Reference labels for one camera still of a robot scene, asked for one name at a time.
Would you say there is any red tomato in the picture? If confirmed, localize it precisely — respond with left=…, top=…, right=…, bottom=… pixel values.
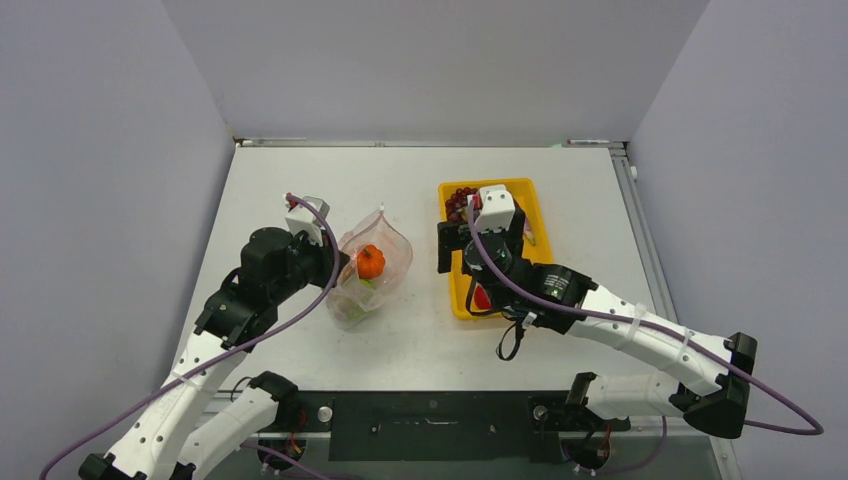
left=472, top=285, right=492, bottom=311

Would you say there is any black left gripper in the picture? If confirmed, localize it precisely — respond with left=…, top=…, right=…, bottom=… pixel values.
left=269, top=226, right=349, bottom=304

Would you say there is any dark red grape bunch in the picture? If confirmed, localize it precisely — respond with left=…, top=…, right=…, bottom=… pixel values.
left=444, top=187, right=478, bottom=223

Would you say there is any marker pen on ledge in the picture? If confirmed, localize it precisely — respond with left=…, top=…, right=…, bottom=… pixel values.
left=566, top=139, right=613, bottom=147

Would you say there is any slim purple eggplant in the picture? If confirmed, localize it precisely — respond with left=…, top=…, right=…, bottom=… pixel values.
left=523, top=218, right=536, bottom=246

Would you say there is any orange pumpkin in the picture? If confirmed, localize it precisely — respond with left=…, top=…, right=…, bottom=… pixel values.
left=356, top=244, right=386, bottom=280

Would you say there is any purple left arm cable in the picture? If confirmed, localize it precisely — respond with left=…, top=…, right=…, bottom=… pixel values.
left=39, top=193, right=342, bottom=480

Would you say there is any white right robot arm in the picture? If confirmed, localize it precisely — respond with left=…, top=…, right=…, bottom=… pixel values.
left=437, top=209, right=758, bottom=439

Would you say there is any yellow plastic tray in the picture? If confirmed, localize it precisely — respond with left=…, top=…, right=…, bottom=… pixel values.
left=437, top=178, right=554, bottom=321

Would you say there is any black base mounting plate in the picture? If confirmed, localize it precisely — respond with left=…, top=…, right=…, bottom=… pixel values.
left=260, top=390, right=630, bottom=463

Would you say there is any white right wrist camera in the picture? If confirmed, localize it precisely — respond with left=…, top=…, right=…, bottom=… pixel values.
left=474, top=184, right=516, bottom=233

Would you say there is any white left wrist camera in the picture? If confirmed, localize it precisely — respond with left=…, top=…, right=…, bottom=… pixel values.
left=285, top=195, right=330, bottom=247

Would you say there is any clear pink-dotted zip bag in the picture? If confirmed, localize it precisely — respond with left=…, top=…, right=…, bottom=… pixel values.
left=325, top=206, right=413, bottom=330

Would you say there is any black wrist strap loop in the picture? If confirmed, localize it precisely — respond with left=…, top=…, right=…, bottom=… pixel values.
left=496, top=317, right=528, bottom=363

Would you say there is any green cabbage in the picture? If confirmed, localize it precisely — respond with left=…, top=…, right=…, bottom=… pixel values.
left=335, top=279, right=377, bottom=323

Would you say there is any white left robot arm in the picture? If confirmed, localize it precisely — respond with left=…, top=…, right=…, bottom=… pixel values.
left=78, top=227, right=347, bottom=479

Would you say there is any aluminium side rail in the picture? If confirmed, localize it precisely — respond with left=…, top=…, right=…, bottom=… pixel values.
left=606, top=140, right=735, bottom=439

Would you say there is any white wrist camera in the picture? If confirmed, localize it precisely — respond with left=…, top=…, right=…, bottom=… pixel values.
left=285, top=195, right=330, bottom=247
left=474, top=184, right=516, bottom=233

